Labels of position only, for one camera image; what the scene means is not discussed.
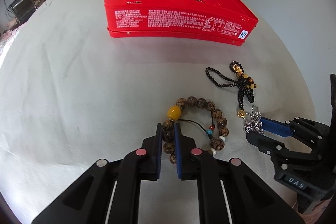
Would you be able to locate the floral blanket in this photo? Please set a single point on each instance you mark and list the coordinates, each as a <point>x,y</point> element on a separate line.
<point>5,37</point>

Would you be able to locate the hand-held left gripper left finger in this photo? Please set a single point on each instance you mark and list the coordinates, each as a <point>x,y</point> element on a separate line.
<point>158,150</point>

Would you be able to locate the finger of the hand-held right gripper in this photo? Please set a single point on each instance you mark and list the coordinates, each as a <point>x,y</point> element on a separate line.
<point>275,127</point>
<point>265,144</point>

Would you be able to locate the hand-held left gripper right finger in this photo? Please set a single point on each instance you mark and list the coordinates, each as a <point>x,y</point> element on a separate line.
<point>178,150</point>

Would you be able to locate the red tin box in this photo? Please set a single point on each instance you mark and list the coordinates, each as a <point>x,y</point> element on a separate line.
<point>170,22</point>

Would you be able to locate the black countertop oven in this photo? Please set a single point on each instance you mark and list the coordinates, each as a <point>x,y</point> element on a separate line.
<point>22,7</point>

